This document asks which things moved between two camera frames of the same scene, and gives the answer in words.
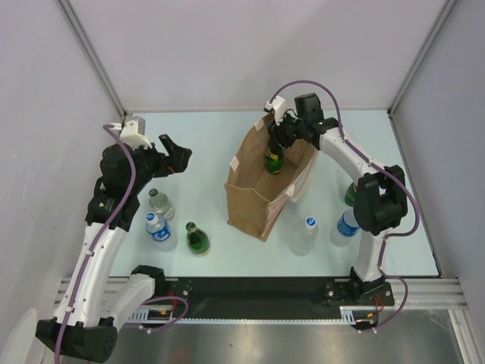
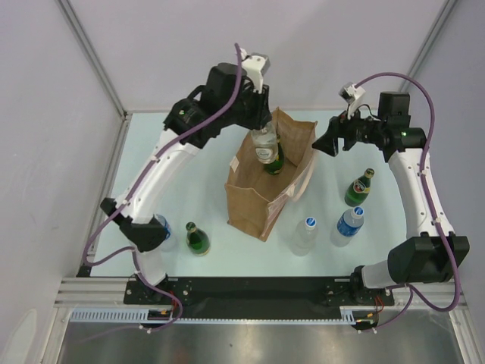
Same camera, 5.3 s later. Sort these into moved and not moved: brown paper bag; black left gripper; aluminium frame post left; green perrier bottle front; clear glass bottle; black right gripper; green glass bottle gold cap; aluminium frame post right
Moved: clear glass bottle; black right gripper; black left gripper
Not moved: green glass bottle gold cap; aluminium frame post left; green perrier bottle front; brown paper bag; aluminium frame post right
